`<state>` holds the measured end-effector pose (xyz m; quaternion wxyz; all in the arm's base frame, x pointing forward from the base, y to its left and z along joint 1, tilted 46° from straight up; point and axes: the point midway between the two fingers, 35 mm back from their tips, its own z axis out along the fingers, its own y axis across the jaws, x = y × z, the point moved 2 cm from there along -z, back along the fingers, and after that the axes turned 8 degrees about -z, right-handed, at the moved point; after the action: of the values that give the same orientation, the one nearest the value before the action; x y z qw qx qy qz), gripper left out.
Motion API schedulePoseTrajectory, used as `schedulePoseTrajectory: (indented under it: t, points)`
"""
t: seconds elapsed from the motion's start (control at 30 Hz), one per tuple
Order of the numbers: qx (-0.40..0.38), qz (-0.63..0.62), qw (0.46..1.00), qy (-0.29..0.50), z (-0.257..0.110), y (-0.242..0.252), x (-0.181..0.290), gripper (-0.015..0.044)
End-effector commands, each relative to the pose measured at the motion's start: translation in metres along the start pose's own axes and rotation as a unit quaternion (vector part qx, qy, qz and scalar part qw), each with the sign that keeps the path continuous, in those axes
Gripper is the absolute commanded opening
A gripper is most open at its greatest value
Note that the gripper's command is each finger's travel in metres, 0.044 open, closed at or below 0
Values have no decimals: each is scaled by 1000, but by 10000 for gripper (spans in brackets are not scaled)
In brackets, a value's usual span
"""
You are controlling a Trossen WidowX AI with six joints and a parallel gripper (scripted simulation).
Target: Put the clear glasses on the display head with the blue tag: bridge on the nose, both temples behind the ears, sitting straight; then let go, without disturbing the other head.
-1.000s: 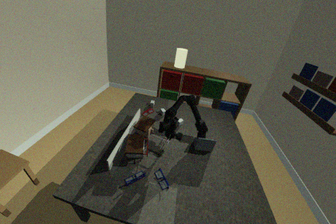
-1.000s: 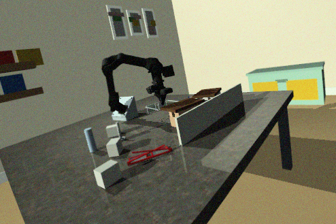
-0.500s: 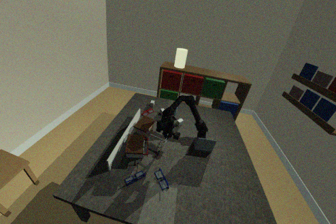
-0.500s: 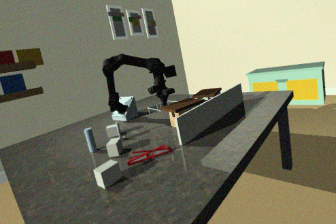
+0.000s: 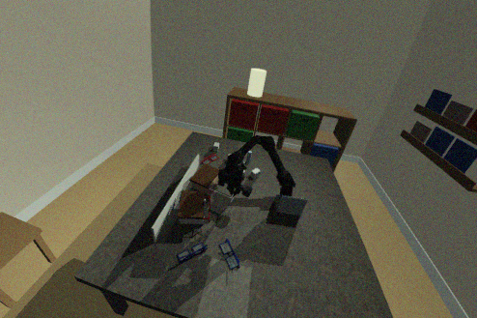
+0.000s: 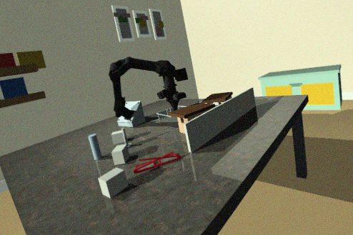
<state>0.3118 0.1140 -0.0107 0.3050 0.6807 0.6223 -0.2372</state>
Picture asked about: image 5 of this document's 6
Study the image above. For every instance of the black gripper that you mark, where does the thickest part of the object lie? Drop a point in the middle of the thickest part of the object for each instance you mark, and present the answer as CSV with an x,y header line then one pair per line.
x,y
235,186

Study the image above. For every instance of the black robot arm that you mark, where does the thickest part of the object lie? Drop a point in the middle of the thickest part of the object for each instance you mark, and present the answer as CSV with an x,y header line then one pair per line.
x,y
235,171

